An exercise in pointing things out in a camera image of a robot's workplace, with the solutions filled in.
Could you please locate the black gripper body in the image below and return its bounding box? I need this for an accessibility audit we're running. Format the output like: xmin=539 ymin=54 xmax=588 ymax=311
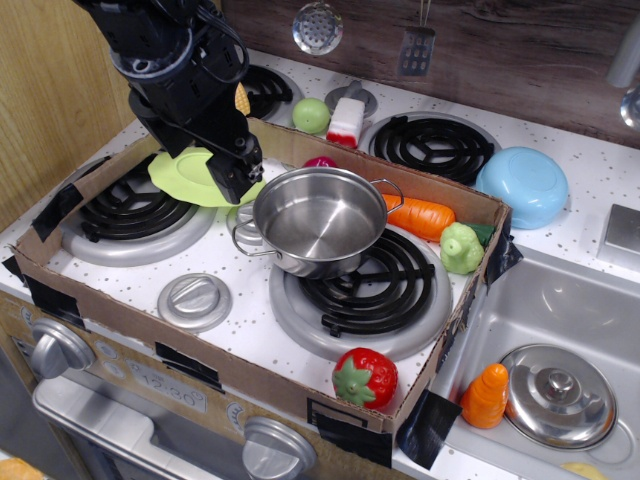
xmin=128 ymin=74 xmax=261 ymax=173

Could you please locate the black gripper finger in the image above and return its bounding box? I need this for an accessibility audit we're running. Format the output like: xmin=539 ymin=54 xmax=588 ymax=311
xmin=244 ymin=149 xmax=264 ymax=183
xmin=206 ymin=154 xmax=250 ymax=204

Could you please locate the light green toy broccoli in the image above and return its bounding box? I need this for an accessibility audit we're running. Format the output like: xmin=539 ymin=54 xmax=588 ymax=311
xmin=440 ymin=222 xmax=484 ymax=275

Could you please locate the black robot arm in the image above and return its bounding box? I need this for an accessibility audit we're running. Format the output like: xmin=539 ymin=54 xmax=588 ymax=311
xmin=77 ymin=1 xmax=263 ymax=204

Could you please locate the stainless steel pot lid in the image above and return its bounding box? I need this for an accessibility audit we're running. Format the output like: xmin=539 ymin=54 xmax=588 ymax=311
xmin=501 ymin=344 xmax=618 ymax=451

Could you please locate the yellow toy corn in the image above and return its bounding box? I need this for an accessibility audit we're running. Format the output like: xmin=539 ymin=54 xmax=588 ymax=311
xmin=235 ymin=83 xmax=251 ymax=117

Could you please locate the silver stovetop knob middle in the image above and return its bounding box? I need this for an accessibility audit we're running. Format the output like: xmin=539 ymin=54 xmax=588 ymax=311
xmin=226 ymin=201 xmax=262 ymax=246

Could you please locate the silver stovetop knob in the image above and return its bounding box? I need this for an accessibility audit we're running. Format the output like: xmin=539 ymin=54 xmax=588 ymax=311
xmin=226 ymin=201 xmax=262 ymax=246
xmin=324 ymin=80 xmax=378 ymax=118
xmin=157 ymin=273 xmax=233 ymax=333

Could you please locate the light green plastic plate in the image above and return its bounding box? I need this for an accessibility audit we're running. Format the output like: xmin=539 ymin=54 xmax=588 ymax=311
xmin=147 ymin=145 xmax=268 ymax=209

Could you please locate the magenta toy vegetable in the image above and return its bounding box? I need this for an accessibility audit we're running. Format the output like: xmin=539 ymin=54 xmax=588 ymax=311
xmin=303 ymin=156 xmax=337 ymax=168

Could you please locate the back left black burner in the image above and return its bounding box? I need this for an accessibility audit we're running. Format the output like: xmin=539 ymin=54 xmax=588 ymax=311
xmin=242 ymin=65 xmax=304 ymax=127

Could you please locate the green toy apple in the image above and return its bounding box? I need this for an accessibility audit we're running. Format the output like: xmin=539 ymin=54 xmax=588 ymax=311
xmin=292 ymin=98 xmax=331 ymax=134

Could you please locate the white red toy cake slice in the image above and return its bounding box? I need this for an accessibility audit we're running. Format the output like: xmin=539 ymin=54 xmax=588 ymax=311
xmin=326 ymin=98 xmax=365 ymax=148

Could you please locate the front left black burner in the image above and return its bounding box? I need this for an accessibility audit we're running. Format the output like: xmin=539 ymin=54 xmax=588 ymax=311
xmin=62 ymin=152 xmax=217 ymax=268

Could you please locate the silver stovetop knob back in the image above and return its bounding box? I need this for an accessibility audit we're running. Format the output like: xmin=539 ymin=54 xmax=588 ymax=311
xmin=324 ymin=80 xmax=378 ymax=118

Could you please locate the silver stovetop knob front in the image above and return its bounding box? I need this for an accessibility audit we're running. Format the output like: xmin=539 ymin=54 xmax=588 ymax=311
xmin=157 ymin=273 xmax=233 ymax=333

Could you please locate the hanging metal strainer ladle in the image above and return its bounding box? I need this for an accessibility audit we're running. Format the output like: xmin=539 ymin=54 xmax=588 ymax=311
xmin=292 ymin=1 xmax=343 ymax=56

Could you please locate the front right black burner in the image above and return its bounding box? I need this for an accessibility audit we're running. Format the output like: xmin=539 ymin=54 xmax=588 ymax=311
xmin=269 ymin=226 xmax=453 ymax=361

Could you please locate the hanging metal slotted spatula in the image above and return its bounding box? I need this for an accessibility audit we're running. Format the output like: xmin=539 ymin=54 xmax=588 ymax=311
xmin=397 ymin=0 xmax=436 ymax=78

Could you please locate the digital clock display panel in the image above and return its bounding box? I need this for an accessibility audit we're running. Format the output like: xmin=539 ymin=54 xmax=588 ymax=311
xmin=125 ymin=359 xmax=208 ymax=413

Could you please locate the red toy strawberry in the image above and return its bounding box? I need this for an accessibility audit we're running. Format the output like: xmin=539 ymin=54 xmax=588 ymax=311
xmin=332 ymin=347 xmax=399 ymax=410

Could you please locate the silver oven knob left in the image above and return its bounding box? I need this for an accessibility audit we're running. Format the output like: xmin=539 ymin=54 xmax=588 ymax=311
xmin=31 ymin=318 xmax=96 ymax=379

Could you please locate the silver oven knob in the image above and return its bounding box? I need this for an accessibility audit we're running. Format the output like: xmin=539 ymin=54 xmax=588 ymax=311
xmin=31 ymin=318 xmax=96 ymax=379
xmin=242 ymin=416 xmax=317 ymax=480

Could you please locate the brown cardboard fence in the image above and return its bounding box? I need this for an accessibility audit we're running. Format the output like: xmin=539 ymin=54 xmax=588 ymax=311
xmin=13 ymin=119 xmax=511 ymax=469

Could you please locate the light blue plastic bowl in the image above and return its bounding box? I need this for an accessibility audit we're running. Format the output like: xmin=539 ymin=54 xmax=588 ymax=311
xmin=475 ymin=147 xmax=569 ymax=230

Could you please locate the silver oven knob right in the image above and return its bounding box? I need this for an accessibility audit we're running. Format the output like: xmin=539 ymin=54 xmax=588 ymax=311
xmin=242 ymin=416 xmax=317 ymax=480

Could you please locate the orange toy carrot piece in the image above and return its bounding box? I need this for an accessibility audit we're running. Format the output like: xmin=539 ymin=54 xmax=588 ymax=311
xmin=460 ymin=363 xmax=509 ymax=429

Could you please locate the orange object bottom left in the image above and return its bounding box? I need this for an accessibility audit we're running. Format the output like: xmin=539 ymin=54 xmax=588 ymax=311
xmin=0 ymin=458 xmax=44 ymax=480

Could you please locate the silver faucet base block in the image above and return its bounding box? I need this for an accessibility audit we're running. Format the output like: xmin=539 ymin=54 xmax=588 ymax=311
xmin=597 ymin=204 xmax=640 ymax=272

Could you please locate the silver faucet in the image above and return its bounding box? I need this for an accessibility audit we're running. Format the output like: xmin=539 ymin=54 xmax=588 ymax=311
xmin=606 ymin=16 xmax=639 ymax=131

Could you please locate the yellow toy in sink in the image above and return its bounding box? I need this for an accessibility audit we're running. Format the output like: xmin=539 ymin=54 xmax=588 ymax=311
xmin=561 ymin=462 xmax=608 ymax=480

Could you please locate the silver oven door handle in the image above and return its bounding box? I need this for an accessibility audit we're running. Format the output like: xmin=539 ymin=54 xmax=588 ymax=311
xmin=33 ymin=377 xmax=216 ymax=479

